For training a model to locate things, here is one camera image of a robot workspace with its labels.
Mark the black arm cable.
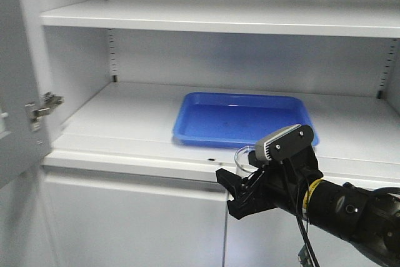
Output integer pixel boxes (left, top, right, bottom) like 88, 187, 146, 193
282, 160, 321, 267

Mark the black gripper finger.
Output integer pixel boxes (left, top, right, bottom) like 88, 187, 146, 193
216, 168, 243, 199
227, 199, 277, 219

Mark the clear glass beaker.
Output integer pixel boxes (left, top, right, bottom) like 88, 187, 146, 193
234, 146, 257, 178

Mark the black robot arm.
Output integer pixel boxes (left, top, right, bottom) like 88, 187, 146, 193
216, 147, 399, 266

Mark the white storage cabinet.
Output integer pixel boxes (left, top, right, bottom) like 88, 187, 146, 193
27, 0, 399, 266

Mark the blue plastic tray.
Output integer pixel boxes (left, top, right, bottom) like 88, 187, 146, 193
173, 92, 314, 149

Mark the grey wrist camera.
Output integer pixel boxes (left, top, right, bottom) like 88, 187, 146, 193
247, 124, 314, 168

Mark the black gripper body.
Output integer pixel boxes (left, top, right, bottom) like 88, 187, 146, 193
238, 148, 323, 216

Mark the open cabinet door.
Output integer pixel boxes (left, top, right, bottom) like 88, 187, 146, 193
1, 0, 51, 186

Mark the lower cabinet door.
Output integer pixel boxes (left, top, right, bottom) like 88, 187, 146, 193
43, 167, 226, 266

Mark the metal door hinge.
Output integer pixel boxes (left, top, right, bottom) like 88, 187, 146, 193
24, 92, 64, 132

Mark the upper cabinet shelf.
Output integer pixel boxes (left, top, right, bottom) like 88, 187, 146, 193
41, 0, 399, 39

